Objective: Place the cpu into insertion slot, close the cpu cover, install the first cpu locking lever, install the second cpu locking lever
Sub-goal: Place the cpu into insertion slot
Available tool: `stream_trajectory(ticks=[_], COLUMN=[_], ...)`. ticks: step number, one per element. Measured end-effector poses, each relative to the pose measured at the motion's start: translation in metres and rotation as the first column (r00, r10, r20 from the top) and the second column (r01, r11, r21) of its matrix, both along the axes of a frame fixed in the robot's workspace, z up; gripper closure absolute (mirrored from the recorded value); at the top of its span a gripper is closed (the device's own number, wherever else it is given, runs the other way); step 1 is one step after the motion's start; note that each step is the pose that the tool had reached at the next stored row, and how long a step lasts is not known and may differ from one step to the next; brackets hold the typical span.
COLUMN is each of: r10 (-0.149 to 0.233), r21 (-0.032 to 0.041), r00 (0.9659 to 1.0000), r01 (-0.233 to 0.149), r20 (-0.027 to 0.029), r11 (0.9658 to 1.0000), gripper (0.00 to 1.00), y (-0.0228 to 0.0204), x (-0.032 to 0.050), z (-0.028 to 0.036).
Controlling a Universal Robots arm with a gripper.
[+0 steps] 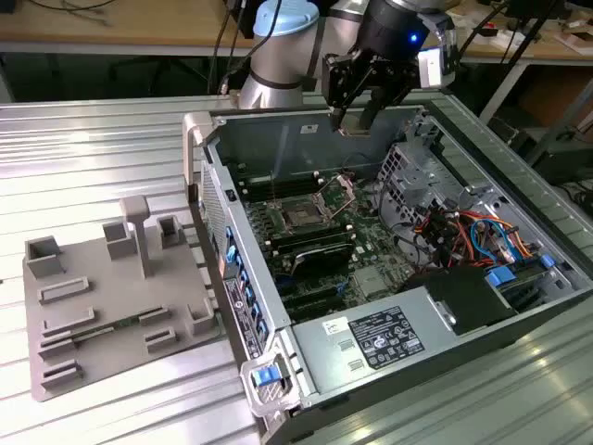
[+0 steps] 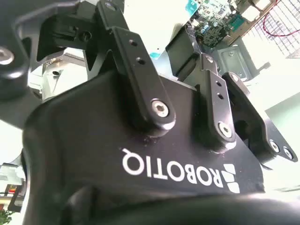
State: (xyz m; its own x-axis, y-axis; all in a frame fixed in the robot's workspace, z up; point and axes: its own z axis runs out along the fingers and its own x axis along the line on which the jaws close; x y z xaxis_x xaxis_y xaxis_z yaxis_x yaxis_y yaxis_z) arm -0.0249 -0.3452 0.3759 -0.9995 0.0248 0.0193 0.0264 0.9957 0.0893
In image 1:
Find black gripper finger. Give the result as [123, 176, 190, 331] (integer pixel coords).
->
[360, 59, 416, 129]
[322, 51, 370, 132]

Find silver CPU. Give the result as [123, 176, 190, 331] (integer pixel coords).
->
[340, 118, 372, 139]

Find metal locking lever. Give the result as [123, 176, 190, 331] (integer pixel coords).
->
[331, 195, 357, 219]

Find RAM slot white clips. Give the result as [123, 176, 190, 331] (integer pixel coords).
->
[244, 182, 322, 194]
[271, 233, 355, 251]

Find CPU socket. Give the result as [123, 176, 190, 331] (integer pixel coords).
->
[272, 194, 344, 233]

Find metal drive cage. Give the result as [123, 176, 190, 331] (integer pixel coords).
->
[372, 138, 497, 233]

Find grey open PC case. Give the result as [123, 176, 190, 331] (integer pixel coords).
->
[182, 87, 593, 445]

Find white box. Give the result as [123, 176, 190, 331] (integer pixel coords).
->
[472, 25, 509, 47]

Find green motherboard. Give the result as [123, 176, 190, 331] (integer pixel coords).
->
[231, 159, 421, 325]

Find black graphics card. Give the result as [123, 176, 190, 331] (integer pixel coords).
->
[286, 240, 353, 280]

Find brown cardboard piece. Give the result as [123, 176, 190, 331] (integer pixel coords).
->
[553, 30, 593, 55]

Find wooden desk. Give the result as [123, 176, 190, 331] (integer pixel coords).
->
[0, 0, 593, 64]

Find blue disk carrier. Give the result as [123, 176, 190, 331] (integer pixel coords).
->
[485, 266, 516, 291]

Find black air shroud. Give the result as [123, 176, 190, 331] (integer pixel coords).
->
[400, 264, 520, 338]

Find grey power supply unit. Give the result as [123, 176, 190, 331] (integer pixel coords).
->
[289, 285, 464, 398]

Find blue latch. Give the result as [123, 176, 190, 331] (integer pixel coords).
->
[251, 365, 283, 387]

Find grey parts rack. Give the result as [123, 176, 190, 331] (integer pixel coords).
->
[22, 194, 219, 403]

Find green RAM stick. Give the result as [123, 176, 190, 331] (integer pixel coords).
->
[71, 314, 143, 344]

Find black cable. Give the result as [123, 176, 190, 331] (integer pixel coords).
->
[206, 0, 279, 96]

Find red black wire bundle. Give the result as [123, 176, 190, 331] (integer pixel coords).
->
[414, 203, 469, 270]

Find blue wire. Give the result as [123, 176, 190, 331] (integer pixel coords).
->
[470, 217, 515, 265]

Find orange wire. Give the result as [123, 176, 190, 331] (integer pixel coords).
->
[458, 210, 541, 259]

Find grey latch handle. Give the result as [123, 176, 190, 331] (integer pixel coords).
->
[239, 352, 300, 418]

